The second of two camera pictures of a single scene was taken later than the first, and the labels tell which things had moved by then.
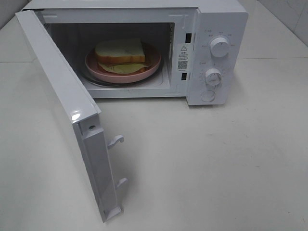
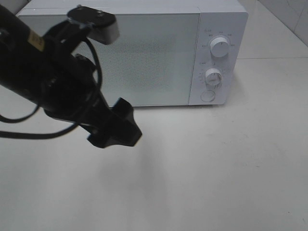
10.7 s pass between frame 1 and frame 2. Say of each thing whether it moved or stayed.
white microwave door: moved
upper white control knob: stayed
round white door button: stayed
